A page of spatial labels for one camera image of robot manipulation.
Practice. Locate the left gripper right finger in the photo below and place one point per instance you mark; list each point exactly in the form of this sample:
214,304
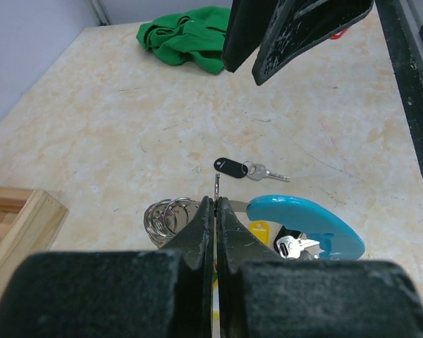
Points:
251,280

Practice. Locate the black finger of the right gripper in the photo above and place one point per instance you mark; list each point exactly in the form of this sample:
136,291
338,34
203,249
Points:
297,26

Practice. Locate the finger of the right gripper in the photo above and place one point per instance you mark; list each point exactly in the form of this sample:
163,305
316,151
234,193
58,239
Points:
247,25

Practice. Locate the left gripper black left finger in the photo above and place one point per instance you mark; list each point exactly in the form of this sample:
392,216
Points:
193,247

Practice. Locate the red tagged key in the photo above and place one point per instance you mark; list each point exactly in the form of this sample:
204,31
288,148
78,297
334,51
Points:
339,34

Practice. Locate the large metal keyring with keys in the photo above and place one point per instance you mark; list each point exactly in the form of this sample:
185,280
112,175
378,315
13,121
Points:
294,227

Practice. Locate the green cloth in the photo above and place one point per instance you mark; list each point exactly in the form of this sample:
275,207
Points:
197,35

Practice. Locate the wooden rack tray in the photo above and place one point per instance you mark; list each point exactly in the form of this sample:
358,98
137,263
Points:
30,219

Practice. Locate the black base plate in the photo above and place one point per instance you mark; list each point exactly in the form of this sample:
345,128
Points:
406,72

